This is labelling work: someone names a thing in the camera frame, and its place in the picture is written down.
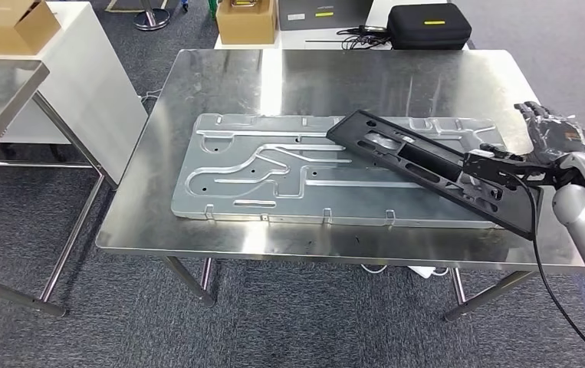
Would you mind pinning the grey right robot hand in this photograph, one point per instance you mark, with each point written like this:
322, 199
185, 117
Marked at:
551, 134

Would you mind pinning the black plastic plate holder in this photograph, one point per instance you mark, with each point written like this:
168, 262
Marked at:
404, 152

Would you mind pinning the steel workbench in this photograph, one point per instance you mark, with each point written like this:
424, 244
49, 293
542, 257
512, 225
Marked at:
322, 81

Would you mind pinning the black zip case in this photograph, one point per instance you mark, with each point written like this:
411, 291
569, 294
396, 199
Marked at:
426, 25

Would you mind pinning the white power strip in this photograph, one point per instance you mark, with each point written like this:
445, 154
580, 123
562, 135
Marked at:
422, 271

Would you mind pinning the white table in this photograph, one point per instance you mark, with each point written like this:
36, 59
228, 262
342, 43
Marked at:
332, 40

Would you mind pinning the dark grey flat box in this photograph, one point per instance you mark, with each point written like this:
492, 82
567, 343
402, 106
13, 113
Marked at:
322, 12

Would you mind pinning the silver stamped metal panel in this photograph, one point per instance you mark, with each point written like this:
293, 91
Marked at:
251, 167

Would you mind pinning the chrome stanchion base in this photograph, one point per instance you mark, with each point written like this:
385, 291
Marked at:
151, 19

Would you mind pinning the white cabinet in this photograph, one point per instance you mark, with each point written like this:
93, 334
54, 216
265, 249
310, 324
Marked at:
84, 96

